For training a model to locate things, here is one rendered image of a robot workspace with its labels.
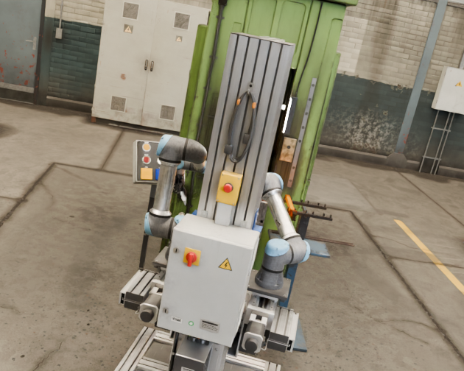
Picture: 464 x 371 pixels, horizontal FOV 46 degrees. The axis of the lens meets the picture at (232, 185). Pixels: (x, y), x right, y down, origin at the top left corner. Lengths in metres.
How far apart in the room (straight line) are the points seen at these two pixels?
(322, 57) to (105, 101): 5.77
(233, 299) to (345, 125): 7.99
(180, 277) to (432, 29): 8.58
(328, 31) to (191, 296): 2.17
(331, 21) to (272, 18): 0.39
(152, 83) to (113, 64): 0.68
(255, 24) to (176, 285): 2.06
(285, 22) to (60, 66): 6.50
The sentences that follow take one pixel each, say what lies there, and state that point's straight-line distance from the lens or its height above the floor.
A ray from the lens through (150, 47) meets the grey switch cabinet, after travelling 8.93.
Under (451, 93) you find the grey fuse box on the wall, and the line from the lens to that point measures 10.49.
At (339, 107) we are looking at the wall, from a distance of 10.01.
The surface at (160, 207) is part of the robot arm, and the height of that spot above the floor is 1.09.
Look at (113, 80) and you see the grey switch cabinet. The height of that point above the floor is 0.74.
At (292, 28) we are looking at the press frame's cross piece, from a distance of 3.83.
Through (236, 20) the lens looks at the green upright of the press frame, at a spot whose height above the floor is 2.06.
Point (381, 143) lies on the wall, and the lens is 10.39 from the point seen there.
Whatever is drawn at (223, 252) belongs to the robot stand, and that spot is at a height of 1.18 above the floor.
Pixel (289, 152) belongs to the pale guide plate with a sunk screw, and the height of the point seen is 1.26.
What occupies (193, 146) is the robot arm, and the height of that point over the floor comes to 1.44.
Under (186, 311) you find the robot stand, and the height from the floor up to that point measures 0.88.
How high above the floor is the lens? 2.10
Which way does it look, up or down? 17 degrees down
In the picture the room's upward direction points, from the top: 12 degrees clockwise
